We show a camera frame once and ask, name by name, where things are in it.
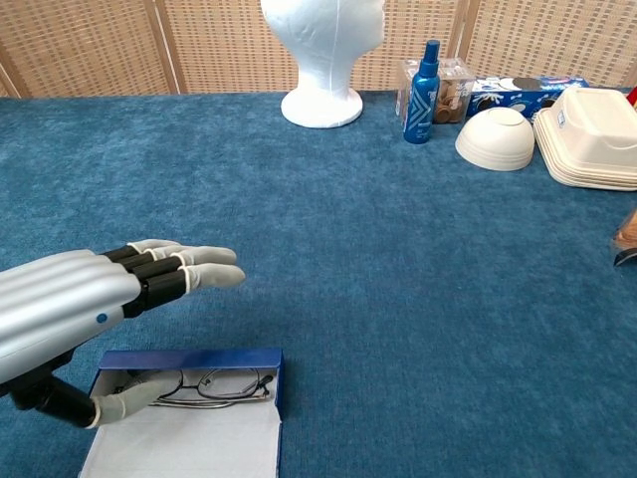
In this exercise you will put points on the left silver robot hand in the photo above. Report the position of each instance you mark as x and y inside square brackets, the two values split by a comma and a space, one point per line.
[50, 304]

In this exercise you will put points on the black-rimmed eyeglasses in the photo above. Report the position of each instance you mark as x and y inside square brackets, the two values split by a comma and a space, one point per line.
[221, 382]

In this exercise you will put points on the blue glasses case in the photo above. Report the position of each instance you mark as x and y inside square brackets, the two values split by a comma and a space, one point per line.
[199, 443]

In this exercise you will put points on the woven bamboo folding screen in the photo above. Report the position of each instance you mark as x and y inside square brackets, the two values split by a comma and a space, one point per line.
[99, 45]

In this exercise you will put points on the blue table cloth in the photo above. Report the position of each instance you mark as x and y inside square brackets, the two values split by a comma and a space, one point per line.
[398, 299]

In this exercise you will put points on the white foam mannequin head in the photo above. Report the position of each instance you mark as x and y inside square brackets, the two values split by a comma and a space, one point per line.
[323, 50]

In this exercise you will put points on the blue spray bottle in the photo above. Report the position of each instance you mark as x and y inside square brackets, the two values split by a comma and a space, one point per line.
[422, 99]

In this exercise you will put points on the clear plastic cookie box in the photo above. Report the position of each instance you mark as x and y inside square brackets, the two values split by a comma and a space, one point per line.
[453, 94]

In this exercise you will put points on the white upturned bowl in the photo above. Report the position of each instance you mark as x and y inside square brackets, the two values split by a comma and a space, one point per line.
[495, 142]

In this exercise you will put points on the blue Oreo cookie box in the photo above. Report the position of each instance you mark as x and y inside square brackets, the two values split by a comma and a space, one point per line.
[527, 92]

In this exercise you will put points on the beige lunch box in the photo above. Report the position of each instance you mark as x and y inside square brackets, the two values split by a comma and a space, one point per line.
[587, 139]

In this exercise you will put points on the bread in clear bag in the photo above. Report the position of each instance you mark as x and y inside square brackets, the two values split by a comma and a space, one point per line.
[628, 239]

